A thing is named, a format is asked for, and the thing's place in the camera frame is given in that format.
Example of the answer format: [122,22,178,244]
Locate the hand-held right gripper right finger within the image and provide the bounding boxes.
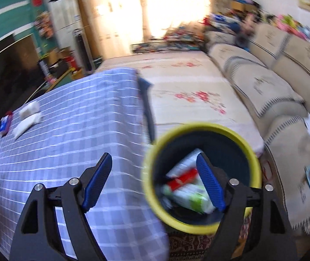
[196,152,298,261]

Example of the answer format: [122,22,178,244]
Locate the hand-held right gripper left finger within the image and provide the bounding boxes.
[9,152,113,261]

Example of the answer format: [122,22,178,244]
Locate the green and white packet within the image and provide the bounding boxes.
[162,179,215,214]

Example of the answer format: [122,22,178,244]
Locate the white and red packet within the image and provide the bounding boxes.
[166,148,202,193]

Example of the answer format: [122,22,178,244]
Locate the yellow-rimmed dark blue bin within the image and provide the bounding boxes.
[141,123,261,235]

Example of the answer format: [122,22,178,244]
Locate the purple checkered tablecloth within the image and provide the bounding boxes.
[0,68,170,260]

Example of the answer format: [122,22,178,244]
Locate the long white packet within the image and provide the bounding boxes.
[12,114,42,138]

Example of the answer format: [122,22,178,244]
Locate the dark grey fabric panel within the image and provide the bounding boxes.
[138,77,156,144]

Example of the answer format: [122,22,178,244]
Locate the small white packet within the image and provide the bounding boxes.
[19,102,41,118]

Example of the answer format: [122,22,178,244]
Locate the blue and red packet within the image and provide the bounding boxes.
[0,115,13,137]

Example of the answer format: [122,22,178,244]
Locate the beige sofa with covers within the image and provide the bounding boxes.
[204,22,310,234]

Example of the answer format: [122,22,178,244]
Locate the bed with floral sheet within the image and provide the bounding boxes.
[95,50,264,158]

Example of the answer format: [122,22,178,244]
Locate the cardboard boxes on floor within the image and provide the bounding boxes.
[38,47,85,85]

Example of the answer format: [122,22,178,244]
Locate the black tower fan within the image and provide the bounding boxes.
[73,28,93,74]

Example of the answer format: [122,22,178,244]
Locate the black television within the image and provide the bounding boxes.
[0,35,44,106]

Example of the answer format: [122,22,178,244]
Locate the dark grey hat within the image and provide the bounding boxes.
[235,31,251,51]

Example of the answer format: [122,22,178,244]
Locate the pile of books and clutter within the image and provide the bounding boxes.
[132,24,207,53]

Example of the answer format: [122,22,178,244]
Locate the white refrigerator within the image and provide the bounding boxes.
[47,0,83,51]

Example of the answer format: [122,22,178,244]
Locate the artificial flower bunch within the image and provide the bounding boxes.
[34,11,55,38]

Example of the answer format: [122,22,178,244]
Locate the cream patterned curtains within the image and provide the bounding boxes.
[73,0,232,60]

